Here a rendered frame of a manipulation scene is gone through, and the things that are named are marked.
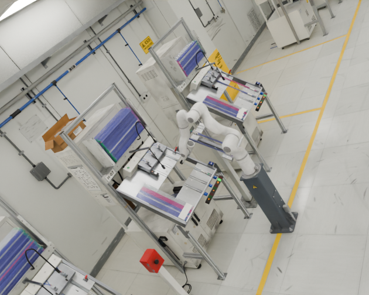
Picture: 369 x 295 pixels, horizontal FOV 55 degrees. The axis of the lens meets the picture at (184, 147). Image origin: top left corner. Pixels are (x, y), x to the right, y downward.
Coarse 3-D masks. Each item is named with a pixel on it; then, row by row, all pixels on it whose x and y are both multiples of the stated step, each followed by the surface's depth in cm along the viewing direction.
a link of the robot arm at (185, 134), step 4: (180, 128) 314; (184, 128) 313; (188, 128) 316; (180, 132) 318; (184, 132) 316; (188, 132) 318; (180, 136) 322; (184, 136) 319; (188, 136) 320; (180, 140) 321; (184, 140) 320; (188, 140) 321; (180, 144) 321; (184, 144) 319; (180, 148) 322; (184, 148) 320; (180, 152) 324; (184, 152) 322; (188, 152) 326; (184, 156) 326
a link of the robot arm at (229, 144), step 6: (228, 138) 298; (234, 138) 298; (222, 144) 299; (228, 144) 294; (234, 144) 295; (228, 150) 295; (234, 150) 296; (240, 150) 300; (246, 150) 309; (234, 156) 307; (240, 156) 304; (246, 156) 306
